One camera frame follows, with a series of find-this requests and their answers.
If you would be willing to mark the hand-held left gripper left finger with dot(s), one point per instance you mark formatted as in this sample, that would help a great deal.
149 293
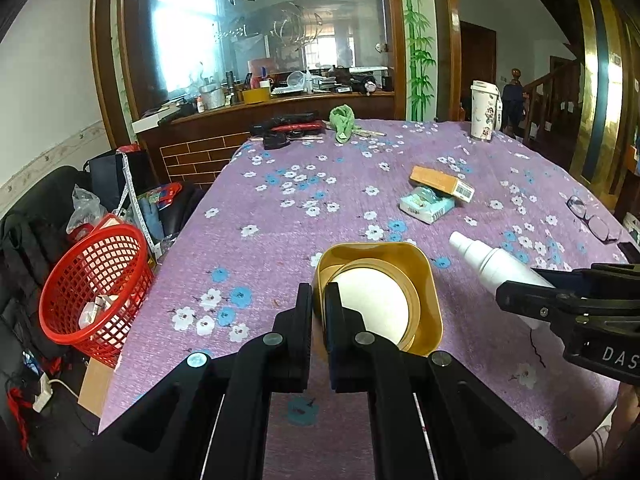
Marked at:
300 345

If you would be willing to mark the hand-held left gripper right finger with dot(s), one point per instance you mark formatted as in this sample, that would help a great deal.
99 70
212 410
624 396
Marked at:
345 350

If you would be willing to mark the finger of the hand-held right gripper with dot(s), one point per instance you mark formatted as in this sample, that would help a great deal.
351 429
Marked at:
542 305
610 277

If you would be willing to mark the white spray bottle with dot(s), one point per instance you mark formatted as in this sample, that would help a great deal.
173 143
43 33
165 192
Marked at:
492 265

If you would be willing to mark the yellow square tin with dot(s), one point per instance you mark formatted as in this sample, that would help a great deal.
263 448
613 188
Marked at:
400 265

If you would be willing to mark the red plastic basket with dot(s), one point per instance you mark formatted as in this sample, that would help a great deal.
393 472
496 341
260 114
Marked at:
127 270

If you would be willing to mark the person's right forearm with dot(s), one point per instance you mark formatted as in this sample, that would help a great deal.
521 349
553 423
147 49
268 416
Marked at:
625 410

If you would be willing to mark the black phone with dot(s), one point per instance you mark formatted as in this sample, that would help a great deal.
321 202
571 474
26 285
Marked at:
631 251

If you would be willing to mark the eyeglasses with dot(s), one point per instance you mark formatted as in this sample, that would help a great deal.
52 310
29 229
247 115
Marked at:
602 227

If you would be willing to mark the person's striped clothing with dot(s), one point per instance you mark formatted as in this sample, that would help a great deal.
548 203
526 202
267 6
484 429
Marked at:
592 445

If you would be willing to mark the white teal-print box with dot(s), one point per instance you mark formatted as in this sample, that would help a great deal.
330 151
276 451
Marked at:
430 207

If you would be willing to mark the orange barcode box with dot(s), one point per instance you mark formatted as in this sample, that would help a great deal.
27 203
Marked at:
437 180

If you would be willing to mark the wooden stair railing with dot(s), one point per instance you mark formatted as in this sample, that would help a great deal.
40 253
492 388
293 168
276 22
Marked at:
550 95

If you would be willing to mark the dark blue jacket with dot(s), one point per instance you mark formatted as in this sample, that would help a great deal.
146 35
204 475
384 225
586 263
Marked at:
512 105

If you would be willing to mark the white printed tumbler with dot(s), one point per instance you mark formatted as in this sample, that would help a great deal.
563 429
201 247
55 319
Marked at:
485 115

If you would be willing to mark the red blue printed bag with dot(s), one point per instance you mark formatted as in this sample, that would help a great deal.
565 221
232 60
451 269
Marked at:
160 200

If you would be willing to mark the small black device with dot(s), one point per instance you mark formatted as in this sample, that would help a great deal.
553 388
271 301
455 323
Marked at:
276 141

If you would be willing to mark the cardboard box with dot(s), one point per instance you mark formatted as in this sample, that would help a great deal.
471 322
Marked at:
95 385

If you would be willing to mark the wooden brick-pattern counter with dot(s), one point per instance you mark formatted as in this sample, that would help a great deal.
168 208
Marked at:
200 155

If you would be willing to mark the gold pillar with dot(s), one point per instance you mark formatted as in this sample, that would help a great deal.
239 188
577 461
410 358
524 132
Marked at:
595 60

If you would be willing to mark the thin pale stick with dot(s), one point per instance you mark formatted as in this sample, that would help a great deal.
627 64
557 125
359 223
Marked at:
372 133

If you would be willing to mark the black red hand tool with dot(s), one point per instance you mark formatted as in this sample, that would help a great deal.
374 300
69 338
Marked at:
290 122

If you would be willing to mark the white measuring tape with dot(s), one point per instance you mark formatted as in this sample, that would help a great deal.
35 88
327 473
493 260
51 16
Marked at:
135 195

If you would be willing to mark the green cloth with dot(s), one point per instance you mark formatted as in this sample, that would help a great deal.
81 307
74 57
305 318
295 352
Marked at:
342 120

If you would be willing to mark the yellow box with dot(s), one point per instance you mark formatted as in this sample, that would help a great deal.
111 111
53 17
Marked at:
256 96

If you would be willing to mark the crumpled clear plastic bag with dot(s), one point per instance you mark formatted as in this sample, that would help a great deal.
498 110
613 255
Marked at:
85 210

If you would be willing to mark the black bag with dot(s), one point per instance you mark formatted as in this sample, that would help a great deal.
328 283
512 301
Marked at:
107 170

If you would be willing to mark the white power strip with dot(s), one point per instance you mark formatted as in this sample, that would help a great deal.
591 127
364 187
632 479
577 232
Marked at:
42 392

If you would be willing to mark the metal pot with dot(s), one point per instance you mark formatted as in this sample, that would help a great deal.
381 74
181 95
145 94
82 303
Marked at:
212 97

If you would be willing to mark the brown wooden door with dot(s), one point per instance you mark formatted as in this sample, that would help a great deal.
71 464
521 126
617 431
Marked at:
477 50

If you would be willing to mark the clear plastic container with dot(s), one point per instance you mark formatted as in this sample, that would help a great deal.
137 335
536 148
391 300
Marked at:
296 80

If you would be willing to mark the bamboo painted pillar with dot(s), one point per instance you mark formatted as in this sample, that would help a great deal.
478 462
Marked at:
417 35

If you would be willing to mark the black chair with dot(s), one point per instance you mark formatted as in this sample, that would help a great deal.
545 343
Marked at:
45 190

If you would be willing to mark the etched glass partition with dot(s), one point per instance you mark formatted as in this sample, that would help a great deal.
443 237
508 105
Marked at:
300 10

